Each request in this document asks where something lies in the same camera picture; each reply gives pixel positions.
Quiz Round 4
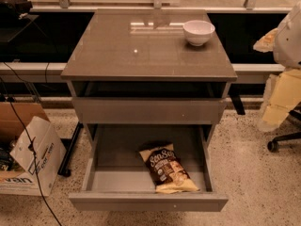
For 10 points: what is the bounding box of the black office chair base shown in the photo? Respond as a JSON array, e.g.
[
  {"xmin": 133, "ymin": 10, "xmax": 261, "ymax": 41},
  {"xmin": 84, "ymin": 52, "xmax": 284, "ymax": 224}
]
[{"xmin": 267, "ymin": 110, "xmax": 301, "ymax": 153}]

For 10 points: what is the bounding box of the white bowl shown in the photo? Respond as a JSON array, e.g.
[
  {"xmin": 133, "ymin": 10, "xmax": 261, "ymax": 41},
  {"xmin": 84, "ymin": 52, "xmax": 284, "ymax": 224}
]
[{"xmin": 182, "ymin": 20, "xmax": 215, "ymax": 46}]

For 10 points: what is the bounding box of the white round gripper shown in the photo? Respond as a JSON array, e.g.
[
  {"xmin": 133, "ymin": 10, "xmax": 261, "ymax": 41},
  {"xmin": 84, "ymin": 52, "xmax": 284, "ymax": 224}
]
[{"xmin": 253, "ymin": 28, "xmax": 301, "ymax": 132}]

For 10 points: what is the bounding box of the open grey middle drawer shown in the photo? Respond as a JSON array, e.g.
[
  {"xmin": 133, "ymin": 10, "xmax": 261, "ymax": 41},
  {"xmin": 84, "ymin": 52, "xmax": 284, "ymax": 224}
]
[{"xmin": 70, "ymin": 125, "xmax": 228, "ymax": 212}]

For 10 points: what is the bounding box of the black table leg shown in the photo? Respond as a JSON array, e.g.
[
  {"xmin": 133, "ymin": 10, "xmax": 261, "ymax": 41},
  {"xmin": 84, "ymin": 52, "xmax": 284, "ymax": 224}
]
[{"xmin": 57, "ymin": 122, "xmax": 83, "ymax": 177}]

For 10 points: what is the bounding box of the black bag on shelf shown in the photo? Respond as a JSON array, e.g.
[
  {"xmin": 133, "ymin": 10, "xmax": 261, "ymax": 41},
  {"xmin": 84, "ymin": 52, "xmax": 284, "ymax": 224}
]
[{"xmin": 0, "ymin": 0, "xmax": 33, "ymax": 20}]

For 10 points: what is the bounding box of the closed grey upper drawer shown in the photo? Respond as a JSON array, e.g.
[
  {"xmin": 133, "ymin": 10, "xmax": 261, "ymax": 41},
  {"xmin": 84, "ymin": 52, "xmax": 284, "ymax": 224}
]
[{"xmin": 72, "ymin": 97, "xmax": 226, "ymax": 124}]

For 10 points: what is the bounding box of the grey drawer cabinet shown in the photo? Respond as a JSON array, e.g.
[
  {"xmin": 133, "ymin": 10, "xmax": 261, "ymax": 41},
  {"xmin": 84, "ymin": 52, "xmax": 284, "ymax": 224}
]
[{"xmin": 61, "ymin": 9, "xmax": 237, "ymax": 141}]

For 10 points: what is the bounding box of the black cable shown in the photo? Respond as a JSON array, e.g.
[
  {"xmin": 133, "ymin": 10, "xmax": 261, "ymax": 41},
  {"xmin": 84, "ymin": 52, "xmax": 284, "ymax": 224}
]
[{"xmin": 0, "ymin": 61, "xmax": 64, "ymax": 226}]

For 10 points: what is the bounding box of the open cardboard box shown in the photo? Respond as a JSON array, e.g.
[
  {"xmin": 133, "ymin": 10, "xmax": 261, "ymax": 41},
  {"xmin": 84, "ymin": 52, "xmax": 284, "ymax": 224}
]
[{"xmin": 0, "ymin": 102, "xmax": 66, "ymax": 196}]

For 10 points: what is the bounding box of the brown chip bag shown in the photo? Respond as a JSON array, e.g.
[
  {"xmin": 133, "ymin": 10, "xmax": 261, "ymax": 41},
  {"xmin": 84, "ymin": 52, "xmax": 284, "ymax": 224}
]
[{"xmin": 139, "ymin": 143, "xmax": 199, "ymax": 194}]

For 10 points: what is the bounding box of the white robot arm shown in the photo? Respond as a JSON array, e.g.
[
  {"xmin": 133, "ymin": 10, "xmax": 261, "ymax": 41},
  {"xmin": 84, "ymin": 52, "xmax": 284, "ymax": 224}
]
[{"xmin": 253, "ymin": 2, "xmax": 301, "ymax": 132}]

